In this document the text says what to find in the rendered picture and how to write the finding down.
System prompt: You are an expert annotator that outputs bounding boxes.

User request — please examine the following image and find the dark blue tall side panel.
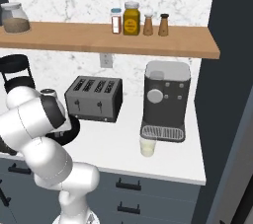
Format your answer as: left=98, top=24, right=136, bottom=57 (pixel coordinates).
left=190, top=0, right=253, bottom=224

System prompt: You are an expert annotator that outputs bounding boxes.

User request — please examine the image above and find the yellow jar with grey lid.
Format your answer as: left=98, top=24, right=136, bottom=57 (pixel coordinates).
left=123, top=1, right=142, bottom=37

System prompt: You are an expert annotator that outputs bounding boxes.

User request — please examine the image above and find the black cupboard handle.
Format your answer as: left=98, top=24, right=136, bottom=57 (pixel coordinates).
left=0, top=180, right=11, bottom=208

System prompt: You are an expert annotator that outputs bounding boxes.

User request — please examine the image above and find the black drawer handle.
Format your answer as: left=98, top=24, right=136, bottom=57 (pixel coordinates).
left=117, top=200, right=141, bottom=215
left=115, top=177, right=143, bottom=192
left=7, top=162, right=33, bottom=176

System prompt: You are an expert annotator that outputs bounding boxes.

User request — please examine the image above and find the dark blue drawer front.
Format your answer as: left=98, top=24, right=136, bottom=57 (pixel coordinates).
left=0, top=157, right=38, bottom=181
left=86, top=190, right=199, bottom=224
left=96, top=170, right=202, bottom=206

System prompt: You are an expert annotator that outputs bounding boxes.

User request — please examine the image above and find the black round stand appliance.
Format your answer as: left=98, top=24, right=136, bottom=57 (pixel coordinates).
left=0, top=53, right=37, bottom=95

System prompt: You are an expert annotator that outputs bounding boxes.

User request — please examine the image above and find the wooden wall shelf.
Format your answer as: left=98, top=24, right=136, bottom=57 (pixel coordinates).
left=0, top=21, right=221, bottom=60

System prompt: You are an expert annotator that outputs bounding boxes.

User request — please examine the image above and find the glass jar with brown grains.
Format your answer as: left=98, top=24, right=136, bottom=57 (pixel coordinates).
left=0, top=1, right=32, bottom=35

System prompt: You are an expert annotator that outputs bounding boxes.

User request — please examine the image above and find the brown shaker with white cap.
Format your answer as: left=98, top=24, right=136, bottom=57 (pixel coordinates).
left=142, top=13, right=155, bottom=37

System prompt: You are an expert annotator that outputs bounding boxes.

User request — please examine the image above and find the white wall socket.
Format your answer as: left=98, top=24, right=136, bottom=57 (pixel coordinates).
left=99, top=52, right=114, bottom=69

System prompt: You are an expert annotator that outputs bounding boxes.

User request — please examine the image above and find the glass of lemonade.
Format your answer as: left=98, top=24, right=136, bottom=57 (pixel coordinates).
left=138, top=135, right=158, bottom=159

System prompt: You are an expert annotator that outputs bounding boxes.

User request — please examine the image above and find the grey four-slot toaster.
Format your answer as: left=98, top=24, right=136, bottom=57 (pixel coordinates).
left=63, top=75, right=124, bottom=124

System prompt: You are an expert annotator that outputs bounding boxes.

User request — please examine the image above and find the grey coffee machine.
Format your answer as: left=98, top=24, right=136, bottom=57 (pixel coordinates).
left=139, top=60, right=193, bottom=144

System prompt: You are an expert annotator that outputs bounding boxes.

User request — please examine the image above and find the small red spice jar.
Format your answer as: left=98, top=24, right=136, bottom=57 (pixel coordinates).
left=110, top=7, right=124, bottom=35

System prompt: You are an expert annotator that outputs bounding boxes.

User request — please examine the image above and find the dark blue cupboard door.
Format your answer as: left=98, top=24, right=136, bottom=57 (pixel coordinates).
left=0, top=172, right=64, bottom=224

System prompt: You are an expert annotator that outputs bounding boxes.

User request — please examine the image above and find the brown shaker with black cap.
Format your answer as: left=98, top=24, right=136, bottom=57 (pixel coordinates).
left=157, top=13, right=170, bottom=37

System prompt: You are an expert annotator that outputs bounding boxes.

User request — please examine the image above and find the grey fridge door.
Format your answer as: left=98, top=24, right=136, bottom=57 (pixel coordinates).
left=205, top=85, right=253, bottom=224

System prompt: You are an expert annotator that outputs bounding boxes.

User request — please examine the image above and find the dark blue wall cupboard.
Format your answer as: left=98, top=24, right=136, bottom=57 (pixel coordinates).
left=0, top=0, right=9, bottom=27

